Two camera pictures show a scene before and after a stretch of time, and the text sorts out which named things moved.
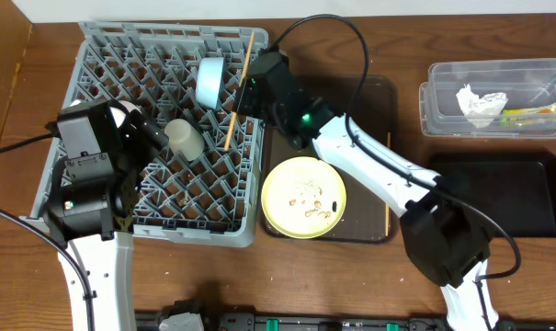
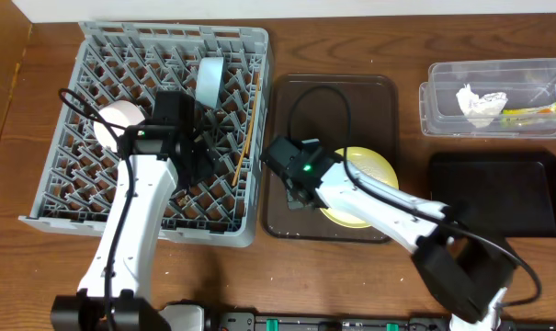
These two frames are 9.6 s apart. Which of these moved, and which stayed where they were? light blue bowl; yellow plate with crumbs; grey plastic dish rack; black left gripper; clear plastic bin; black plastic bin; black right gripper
Moved: black right gripper; yellow plate with crumbs; black left gripper
Stayed: light blue bowl; grey plastic dish rack; clear plastic bin; black plastic bin
